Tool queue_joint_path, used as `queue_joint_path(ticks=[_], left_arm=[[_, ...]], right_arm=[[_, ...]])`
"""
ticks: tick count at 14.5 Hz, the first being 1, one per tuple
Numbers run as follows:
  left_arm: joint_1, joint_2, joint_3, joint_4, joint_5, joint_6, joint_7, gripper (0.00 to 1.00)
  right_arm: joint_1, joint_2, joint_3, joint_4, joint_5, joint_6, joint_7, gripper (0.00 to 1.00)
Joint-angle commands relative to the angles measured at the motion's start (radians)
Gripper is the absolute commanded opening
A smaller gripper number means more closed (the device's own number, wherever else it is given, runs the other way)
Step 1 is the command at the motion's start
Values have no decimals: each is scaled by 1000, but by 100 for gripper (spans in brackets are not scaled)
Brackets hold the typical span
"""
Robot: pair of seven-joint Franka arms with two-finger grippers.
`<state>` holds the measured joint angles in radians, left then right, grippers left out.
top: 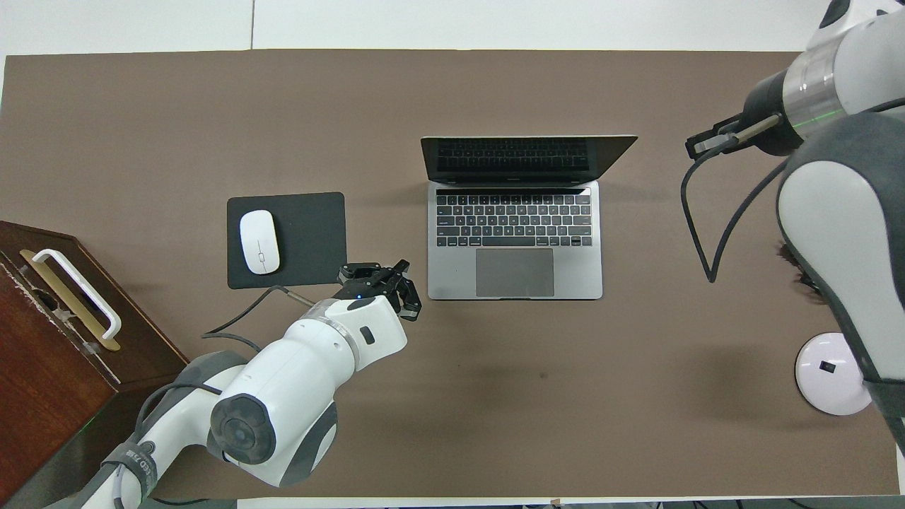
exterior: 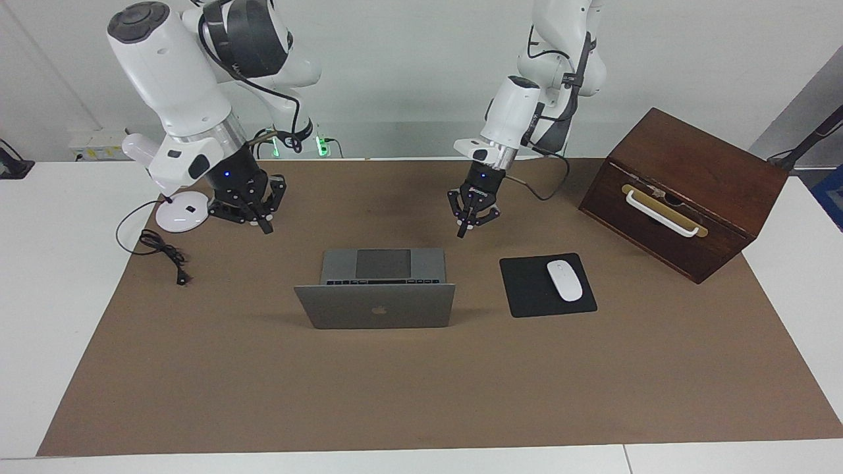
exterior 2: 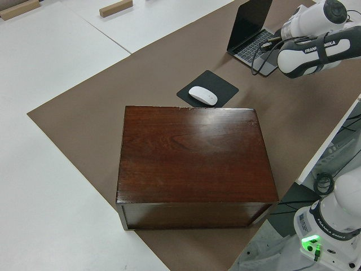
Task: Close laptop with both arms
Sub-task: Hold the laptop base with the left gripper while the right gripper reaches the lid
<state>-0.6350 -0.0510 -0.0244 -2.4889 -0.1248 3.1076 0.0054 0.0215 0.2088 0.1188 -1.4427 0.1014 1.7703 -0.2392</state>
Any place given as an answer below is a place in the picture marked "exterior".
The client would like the grey laptop computer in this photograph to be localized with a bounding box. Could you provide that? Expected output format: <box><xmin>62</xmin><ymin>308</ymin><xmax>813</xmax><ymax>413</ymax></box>
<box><xmin>294</xmin><ymin>248</ymin><xmax>456</xmax><ymax>330</ymax></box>

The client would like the gold metal handle plate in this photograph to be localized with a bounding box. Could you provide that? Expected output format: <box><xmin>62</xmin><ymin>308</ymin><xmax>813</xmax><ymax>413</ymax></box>
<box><xmin>621</xmin><ymin>184</ymin><xmax>709</xmax><ymax>238</ymax></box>

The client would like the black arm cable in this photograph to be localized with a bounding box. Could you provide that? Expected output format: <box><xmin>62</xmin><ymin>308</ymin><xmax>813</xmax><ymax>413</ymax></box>
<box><xmin>198</xmin><ymin>0</ymin><xmax>313</xmax><ymax>159</ymax></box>
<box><xmin>506</xmin><ymin>30</ymin><xmax>597</xmax><ymax>201</ymax></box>

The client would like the brown paper table mat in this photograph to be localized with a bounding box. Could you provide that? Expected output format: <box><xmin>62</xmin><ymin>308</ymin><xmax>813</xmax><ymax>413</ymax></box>
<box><xmin>36</xmin><ymin>157</ymin><xmax>843</xmax><ymax>456</ymax></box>

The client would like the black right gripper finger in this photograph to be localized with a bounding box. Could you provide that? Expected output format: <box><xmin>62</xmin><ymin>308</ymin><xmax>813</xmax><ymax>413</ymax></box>
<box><xmin>254</xmin><ymin>174</ymin><xmax>287</xmax><ymax>235</ymax></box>
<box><xmin>208</xmin><ymin>199</ymin><xmax>256</xmax><ymax>223</ymax></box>

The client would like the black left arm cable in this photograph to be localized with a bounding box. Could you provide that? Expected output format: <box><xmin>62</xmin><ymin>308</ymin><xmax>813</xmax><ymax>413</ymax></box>
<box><xmin>506</xmin><ymin>30</ymin><xmax>597</xmax><ymax>201</ymax></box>

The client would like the white box handle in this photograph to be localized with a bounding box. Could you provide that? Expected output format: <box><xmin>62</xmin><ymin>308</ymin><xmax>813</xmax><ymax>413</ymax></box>
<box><xmin>625</xmin><ymin>190</ymin><xmax>700</xmax><ymax>238</ymax></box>

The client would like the dark brown wooden box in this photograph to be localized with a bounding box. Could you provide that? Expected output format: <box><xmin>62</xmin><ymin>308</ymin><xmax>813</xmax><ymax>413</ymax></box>
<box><xmin>578</xmin><ymin>107</ymin><xmax>790</xmax><ymax>284</ymax></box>

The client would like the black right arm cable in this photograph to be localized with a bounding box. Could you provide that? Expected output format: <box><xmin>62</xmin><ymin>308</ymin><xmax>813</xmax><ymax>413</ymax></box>
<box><xmin>198</xmin><ymin>0</ymin><xmax>313</xmax><ymax>159</ymax></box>

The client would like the black mouse pad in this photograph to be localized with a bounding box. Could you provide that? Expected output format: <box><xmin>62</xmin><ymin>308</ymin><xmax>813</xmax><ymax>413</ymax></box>
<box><xmin>499</xmin><ymin>253</ymin><xmax>598</xmax><ymax>319</ymax></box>

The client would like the black lamp power cable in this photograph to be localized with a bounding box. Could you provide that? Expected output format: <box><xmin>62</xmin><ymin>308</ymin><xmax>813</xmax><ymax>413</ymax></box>
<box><xmin>116</xmin><ymin>199</ymin><xmax>192</xmax><ymax>286</ymax></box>

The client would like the white computer mouse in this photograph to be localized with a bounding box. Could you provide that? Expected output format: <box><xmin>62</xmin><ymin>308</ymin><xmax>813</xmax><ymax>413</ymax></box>
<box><xmin>547</xmin><ymin>260</ymin><xmax>584</xmax><ymax>302</ymax></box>

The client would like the black camera stand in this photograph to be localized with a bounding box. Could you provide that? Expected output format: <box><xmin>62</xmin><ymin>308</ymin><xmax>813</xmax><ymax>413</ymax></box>
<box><xmin>767</xmin><ymin>104</ymin><xmax>843</xmax><ymax>173</ymax></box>

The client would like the white desk lamp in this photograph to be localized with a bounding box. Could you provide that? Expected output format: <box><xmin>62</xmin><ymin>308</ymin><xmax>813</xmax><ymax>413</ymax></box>
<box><xmin>122</xmin><ymin>134</ymin><xmax>210</xmax><ymax>233</ymax></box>

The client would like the black background device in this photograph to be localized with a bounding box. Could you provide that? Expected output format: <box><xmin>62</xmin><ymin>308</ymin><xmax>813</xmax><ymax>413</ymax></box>
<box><xmin>0</xmin><ymin>140</ymin><xmax>35</xmax><ymax>180</ymax></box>

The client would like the blue background object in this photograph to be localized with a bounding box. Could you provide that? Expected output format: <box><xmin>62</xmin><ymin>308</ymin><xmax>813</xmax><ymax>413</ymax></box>
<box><xmin>809</xmin><ymin>165</ymin><xmax>843</xmax><ymax>231</ymax></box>

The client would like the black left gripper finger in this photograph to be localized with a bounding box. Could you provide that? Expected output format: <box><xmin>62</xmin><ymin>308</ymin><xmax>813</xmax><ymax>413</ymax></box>
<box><xmin>448</xmin><ymin>188</ymin><xmax>476</xmax><ymax>238</ymax></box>
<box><xmin>472</xmin><ymin>200</ymin><xmax>502</xmax><ymax>229</ymax></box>

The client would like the white power strip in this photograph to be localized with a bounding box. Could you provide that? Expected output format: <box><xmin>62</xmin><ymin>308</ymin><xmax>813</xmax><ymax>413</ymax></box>
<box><xmin>69</xmin><ymin>128</ymin><xmax>132</xmax><ymax>162</ymax></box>

